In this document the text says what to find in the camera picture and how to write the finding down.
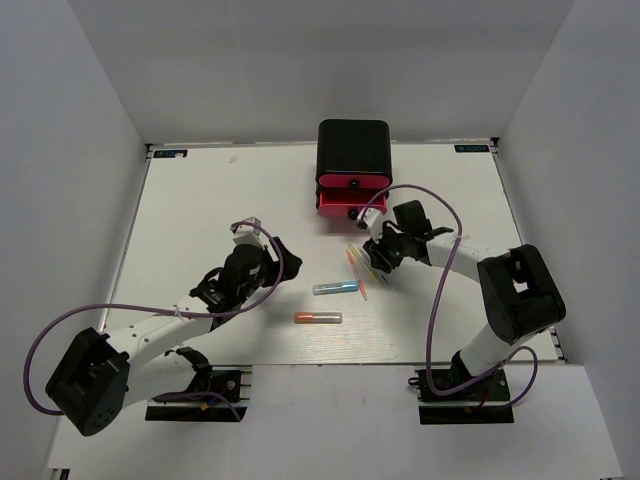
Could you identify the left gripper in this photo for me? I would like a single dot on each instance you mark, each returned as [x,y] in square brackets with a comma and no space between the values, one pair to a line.
[291,264]

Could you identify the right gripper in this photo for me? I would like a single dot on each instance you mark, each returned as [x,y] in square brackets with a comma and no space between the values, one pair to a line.
[377,252]

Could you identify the yellow gel pen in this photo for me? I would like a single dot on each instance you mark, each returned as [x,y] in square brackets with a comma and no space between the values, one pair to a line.
[362,262]

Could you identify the red gel pen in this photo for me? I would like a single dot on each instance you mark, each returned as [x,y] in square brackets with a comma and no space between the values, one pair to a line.
[355,272]

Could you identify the pink drawer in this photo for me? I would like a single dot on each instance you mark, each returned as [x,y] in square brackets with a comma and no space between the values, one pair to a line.
[353,181]
[342,202]

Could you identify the blue gel pen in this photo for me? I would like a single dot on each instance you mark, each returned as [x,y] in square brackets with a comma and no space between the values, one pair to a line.
[368,260]

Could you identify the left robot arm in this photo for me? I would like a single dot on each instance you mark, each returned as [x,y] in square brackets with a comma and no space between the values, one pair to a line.
[100,373]

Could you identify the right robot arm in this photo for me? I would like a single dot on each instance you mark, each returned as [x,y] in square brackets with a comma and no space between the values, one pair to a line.
[520,297]

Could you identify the orange capped lead case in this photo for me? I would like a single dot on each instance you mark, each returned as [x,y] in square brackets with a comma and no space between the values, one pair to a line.
[311,318]

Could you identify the blue capped lead case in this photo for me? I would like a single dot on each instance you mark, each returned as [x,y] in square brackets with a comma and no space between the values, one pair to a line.
[335,288]

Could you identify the white table board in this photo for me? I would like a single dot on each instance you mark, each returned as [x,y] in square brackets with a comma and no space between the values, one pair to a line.
[182,231]

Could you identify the black drawer cabinet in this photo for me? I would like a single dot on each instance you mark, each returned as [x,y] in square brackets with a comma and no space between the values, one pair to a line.
[353,146]

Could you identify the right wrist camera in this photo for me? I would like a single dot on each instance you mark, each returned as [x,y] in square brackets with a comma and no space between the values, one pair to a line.
[371,220]

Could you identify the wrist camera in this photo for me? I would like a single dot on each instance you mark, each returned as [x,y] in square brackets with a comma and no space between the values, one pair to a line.
[248,234]
[371,220]

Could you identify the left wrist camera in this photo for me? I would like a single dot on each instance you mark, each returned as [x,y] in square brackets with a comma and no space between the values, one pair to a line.
[248,234]

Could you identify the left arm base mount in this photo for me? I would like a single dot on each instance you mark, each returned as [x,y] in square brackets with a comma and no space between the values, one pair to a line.
[219,395]

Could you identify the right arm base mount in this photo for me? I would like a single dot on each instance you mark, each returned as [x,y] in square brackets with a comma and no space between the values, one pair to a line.
[481,404]

